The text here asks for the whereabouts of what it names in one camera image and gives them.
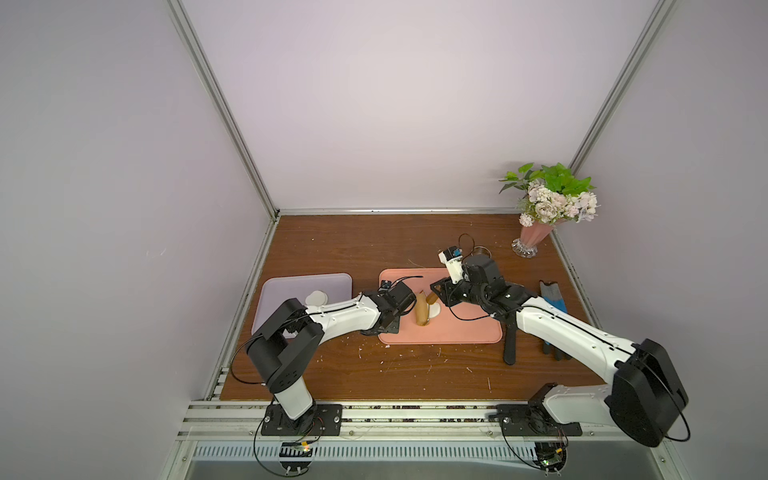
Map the wooden rolling pin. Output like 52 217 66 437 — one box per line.
414 291 439 326

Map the small dough piece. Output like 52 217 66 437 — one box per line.
428 302 441 320

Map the pink silicone mat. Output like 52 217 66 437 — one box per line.
379 268 502 345

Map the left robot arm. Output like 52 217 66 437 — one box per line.
245 281 416 421

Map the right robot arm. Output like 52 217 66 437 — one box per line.
430 246 689 447

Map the large dough ball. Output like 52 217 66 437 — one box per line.
305 290 328 307

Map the pink glass vase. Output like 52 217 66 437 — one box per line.
512 222 554 258

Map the blue work glove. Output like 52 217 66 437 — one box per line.
539 281 571 361

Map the artificial flower bouquet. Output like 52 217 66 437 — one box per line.
499 163 599 227

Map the purple silicone mat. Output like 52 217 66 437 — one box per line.
251 273 353 334

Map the black handled metal scraper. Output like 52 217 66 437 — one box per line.
503 320 518 366

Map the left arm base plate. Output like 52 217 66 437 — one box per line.
259 403 343 437

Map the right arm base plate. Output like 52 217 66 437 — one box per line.
488 404 583 437

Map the aluminium frame rail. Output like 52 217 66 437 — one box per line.
173 400 629 442

